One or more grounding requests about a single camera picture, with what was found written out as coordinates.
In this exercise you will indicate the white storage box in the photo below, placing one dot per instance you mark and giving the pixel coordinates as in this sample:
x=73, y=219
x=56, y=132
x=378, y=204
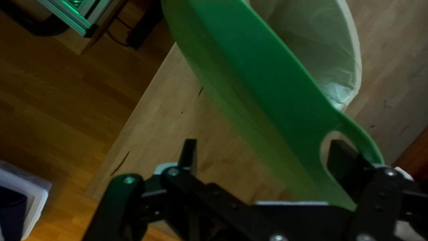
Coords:
x=20, y=204

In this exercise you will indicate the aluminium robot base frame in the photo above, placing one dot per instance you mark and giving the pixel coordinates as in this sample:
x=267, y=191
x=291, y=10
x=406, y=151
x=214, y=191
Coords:
x=75, y=13

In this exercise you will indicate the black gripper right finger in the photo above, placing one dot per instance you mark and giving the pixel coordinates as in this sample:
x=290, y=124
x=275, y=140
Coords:
x=351, y=164

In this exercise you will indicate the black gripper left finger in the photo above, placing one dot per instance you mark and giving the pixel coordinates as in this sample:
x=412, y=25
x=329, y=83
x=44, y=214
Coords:
x=187, y=154

